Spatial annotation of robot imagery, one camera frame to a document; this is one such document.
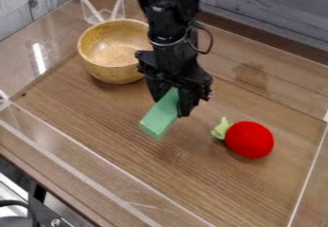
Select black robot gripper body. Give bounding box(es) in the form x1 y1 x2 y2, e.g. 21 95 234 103
133 38 214 102

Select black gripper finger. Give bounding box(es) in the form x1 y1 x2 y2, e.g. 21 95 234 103
177 86 202 117
145 79 171 102

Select green rectangular block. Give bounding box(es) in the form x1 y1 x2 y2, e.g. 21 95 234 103
139 88 179 140

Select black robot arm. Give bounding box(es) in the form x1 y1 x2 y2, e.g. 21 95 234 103
135 0 212 117

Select light wooden bowl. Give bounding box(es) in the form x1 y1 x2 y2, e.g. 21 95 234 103
76 19 151 84

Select clear acrylic tray walls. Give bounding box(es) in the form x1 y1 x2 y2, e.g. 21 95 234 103
0 1 328 227

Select red plush strawberry toy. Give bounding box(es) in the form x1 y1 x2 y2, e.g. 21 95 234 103
211 117 274 159

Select black metal table leg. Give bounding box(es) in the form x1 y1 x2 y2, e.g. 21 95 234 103
27 183 73 227

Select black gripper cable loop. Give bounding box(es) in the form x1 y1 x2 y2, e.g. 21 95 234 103
185 21 215 56

